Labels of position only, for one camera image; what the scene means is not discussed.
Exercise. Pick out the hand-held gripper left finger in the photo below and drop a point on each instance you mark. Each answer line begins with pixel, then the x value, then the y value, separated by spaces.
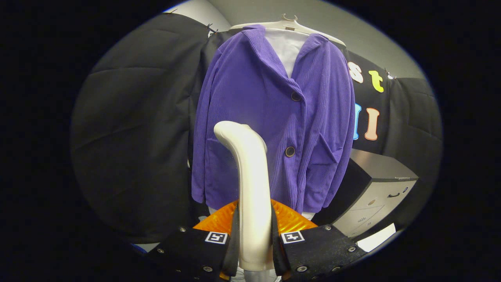
pixel 195 254

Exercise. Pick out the grey cabinet with dark top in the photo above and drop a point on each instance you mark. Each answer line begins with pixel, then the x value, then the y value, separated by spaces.
pixel 375 196

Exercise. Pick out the white paper sheet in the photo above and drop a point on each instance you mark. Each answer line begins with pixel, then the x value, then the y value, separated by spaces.
pixel 377 238

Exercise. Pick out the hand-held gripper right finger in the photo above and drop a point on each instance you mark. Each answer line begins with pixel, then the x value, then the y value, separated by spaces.
pixel 317 252

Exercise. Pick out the white plastic clothes hanger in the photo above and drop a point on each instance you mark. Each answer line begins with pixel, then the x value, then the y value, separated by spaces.
pixel 289 25

